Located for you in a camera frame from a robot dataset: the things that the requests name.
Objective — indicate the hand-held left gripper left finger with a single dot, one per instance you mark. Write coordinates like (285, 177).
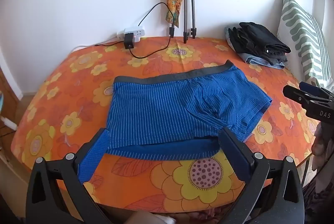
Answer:
(91, 158)

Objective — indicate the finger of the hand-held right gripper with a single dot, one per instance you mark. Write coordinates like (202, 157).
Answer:
(300, 96)
(309, 87)

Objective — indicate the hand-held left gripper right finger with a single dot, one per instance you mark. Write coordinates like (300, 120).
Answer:
(234, 153)

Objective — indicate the blue striped pants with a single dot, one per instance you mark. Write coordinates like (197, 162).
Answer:
(169, 109)

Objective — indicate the black folded pants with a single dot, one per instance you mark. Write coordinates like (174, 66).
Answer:
(263, 36)

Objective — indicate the person's right hand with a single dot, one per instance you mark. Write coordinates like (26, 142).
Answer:
(322, 144)

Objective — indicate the dark grey folded garment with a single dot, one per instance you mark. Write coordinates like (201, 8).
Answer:
(279, 58)

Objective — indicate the stack of folded dark clothes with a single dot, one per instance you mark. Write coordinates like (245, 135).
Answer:
(257, 60)

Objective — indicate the green striped white pillow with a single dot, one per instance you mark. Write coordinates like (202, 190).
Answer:
(300, 30)

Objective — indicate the orange floral bed sheet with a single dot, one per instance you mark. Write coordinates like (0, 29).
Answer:
(78, 98)

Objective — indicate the black garment with yellow print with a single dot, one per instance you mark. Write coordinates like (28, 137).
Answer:
(238, 39)

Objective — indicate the white plastic plug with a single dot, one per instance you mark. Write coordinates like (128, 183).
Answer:
(9, 123)

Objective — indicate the black power adapter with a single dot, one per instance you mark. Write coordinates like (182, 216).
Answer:
(129, 41)

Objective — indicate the white power strip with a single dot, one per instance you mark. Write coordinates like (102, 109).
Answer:
(134, 30)

